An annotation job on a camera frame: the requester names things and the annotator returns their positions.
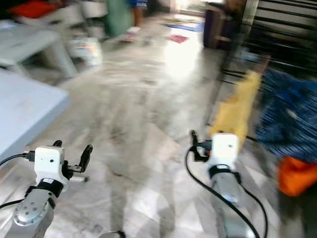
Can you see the large white folding table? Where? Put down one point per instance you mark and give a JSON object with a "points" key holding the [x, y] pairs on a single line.
{"points": [[27, 111]]}

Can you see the green bin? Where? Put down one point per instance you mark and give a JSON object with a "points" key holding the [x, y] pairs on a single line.
{"points": [[118, 17]]}

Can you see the blue floor mat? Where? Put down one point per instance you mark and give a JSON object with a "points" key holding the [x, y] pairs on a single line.
{"points": [[183, 27]]}

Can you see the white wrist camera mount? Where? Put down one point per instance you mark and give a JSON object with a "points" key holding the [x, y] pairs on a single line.
{"points": [[224, 148], [49, 163]]}

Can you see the blue checked garment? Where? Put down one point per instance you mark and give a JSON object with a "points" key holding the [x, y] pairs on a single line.
{"points": [[287, 114]]}

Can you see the person in blue shorts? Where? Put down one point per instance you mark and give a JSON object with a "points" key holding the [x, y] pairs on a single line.
{"points": [[136, 15]]}

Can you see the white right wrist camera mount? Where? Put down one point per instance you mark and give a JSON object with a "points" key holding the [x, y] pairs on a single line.
{"points": [[224, 148]]}

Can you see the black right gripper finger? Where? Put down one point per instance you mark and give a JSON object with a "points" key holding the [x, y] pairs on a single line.
{"points": [[194, 144]]}

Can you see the small white side table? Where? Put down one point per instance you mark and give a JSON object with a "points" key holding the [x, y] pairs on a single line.
{"points": [[25, 47]]}

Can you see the orange shirt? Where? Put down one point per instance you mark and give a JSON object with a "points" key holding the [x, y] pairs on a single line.
{"points": [[297, 176]]}

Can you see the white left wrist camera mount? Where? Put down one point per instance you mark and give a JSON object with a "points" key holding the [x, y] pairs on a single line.
{"points": [[49, 163]]}

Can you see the yellow shirt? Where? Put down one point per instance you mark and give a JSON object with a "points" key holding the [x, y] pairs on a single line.
{"points": [[235, 114]]}

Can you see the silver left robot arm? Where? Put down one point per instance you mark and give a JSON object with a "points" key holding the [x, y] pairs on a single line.
{"points": [[32, 213]]}

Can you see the black drying rack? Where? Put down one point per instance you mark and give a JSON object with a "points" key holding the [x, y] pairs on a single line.
{"points": [[282, 29]]}

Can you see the white printed tissue pack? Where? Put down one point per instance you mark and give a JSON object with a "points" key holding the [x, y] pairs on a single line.
{"points": [[86, 52]]}

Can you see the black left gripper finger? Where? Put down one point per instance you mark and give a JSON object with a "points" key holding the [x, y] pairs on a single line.
{"points": [[57, 144], [86, 157]]}

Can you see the dark purple armchair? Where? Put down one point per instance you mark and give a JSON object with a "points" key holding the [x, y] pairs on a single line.
{"points": [[218, 27]]}

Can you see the pink rag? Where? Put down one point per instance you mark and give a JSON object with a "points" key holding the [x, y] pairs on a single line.
{"points": [[178, 38]]}

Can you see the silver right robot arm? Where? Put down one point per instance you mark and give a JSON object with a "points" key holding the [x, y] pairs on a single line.
{"points": [[230, 198]]}

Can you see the red cloth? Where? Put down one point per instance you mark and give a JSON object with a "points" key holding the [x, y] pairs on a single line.
{"points": [[32, 9]]}

